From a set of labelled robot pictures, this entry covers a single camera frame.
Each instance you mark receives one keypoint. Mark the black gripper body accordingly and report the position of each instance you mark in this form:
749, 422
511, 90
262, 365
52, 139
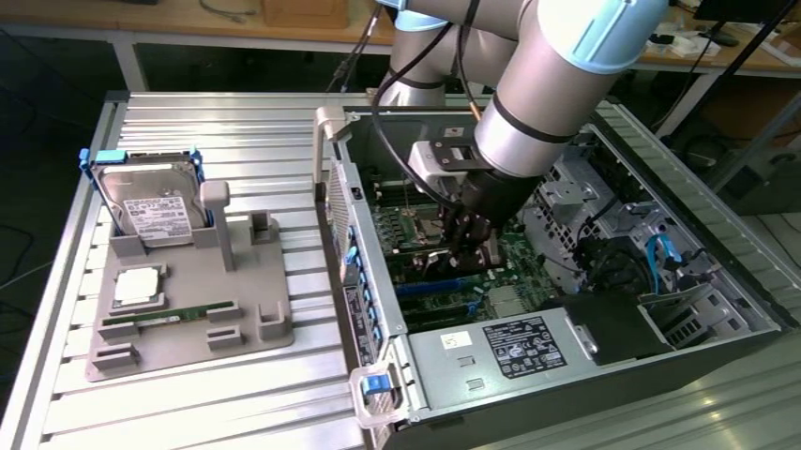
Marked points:
497, 197

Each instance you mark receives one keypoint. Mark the graphics card with metal bracket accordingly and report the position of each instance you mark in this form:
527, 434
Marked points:
478, 258

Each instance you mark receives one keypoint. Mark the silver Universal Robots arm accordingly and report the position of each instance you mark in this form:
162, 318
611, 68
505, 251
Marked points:
550, 84

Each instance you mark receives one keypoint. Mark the CPU socket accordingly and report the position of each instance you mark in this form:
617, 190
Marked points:
422, 227

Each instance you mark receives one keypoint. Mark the black RAM stick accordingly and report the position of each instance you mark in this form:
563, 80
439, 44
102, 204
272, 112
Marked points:
403, 258

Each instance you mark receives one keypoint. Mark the green motherboard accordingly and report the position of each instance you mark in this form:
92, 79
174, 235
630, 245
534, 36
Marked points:
519, 281

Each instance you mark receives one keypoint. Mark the blue expansion slot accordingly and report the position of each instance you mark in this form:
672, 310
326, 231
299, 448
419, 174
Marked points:
431, 287

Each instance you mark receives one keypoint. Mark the metal disk bay cage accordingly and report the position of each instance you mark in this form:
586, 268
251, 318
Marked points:
575, 197

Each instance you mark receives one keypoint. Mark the grey power supply unit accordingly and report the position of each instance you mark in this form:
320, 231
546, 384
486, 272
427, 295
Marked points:
494, 356

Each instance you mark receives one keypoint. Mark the blue case latch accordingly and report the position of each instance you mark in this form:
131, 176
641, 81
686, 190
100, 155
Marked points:
373, 384

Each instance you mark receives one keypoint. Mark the open black PC case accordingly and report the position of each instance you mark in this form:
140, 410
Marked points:
626, 375

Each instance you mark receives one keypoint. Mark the black slanted pole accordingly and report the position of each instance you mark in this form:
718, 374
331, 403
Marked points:
720, 70

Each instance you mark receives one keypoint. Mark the grey parts rack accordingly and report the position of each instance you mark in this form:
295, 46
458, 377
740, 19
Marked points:
194, 337

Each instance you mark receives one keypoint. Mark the hard disk in blue carrier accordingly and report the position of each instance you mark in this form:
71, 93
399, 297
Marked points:
154, 206

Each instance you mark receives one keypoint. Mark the green RAM stick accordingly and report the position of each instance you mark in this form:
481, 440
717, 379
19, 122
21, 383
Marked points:
168, 316

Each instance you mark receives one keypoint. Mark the brown cardboard box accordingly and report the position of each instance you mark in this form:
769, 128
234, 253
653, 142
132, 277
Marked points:
306, 11

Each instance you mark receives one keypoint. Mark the black monitor stand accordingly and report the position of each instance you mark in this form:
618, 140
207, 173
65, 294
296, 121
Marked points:
720, 28

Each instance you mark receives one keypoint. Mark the silver CPU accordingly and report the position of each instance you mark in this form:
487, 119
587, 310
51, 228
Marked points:
138, 287

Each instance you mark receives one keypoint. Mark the wooden desk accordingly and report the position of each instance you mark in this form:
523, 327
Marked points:
75, 19

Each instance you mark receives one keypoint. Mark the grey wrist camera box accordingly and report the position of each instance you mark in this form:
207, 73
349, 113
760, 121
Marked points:
438, 164

